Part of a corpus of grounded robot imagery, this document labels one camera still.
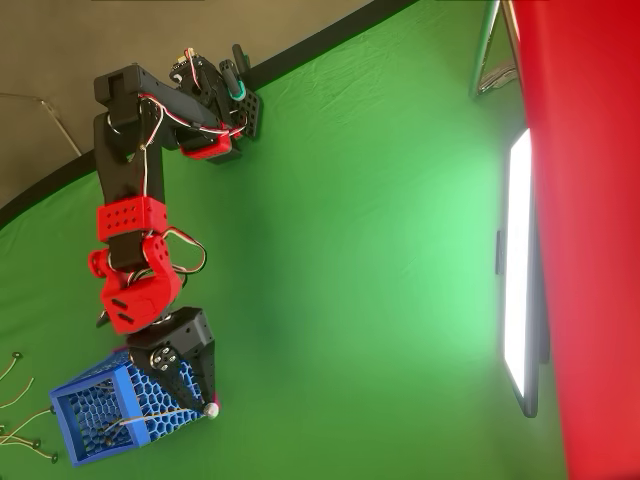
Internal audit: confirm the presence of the blue and pink mesh basket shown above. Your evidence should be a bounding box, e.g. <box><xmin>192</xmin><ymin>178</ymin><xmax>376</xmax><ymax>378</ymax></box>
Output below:
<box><xmin>48</xmin><ymin>347</ymin><xmax>223</xmax><ymax>469</ymax></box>

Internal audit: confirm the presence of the green table cloth black edge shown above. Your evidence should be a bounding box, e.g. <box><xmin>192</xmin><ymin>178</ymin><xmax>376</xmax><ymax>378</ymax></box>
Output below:
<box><xmin>0</xmin><ymin>0</ymin><xmax>572</xmax><ymax>480</ymax></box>

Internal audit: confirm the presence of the thin metal rod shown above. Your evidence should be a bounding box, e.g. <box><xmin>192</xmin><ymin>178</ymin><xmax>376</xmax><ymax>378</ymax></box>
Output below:
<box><xmin>0</xmin><ymin>91</ymin><xmax>84</xmax><ymax>159</ymax></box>

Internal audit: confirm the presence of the small black table clamp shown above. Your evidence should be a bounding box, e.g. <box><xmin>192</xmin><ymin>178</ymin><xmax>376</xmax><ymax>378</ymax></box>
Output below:
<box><xmin>218</xmin><ymin>43</ymin><xmax>252</xmax><ymax>102</ymax></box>

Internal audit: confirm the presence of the motor controller board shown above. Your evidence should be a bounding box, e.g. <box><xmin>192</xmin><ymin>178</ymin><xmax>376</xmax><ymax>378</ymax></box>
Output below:
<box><xmin>169</xmin><ymin>47</ymin><xmax>200</xmax><ymax>76</ymax></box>

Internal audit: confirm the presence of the chrome tube stand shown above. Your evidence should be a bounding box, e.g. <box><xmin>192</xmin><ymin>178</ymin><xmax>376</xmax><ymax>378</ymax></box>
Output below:
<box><xmin>468</xmin><ymin>0</ymin><xmax>524</xmax><ymax>102</ymax></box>

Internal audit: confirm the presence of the white red wrist cable loop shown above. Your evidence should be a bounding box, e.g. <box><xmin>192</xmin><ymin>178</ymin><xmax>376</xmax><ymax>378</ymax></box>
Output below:
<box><xmin>163</xmin><ymin>226</ymin><xmax>209</xmax><ymax>277</ymax></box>

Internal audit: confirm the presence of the white red arm cable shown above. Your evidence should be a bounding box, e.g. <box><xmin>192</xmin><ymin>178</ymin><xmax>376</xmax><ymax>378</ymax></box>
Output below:
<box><xmin>135</xmin><ymin>93</ymin><xmax>247</xmax><ymax>202</ymax></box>

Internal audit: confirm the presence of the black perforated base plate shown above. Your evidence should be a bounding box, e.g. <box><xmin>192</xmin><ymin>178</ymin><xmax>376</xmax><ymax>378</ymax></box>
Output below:
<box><xmin>227</xmin><ymin>88</ymin><xmax>265</xmax><ymax>142</ymax></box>

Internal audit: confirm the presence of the red plastic mount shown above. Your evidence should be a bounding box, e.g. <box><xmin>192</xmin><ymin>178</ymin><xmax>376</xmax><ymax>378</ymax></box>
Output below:
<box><xmin>509</xmin><ymin>0</ymin><xmax>640</xmax><ymax>480</ymax></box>

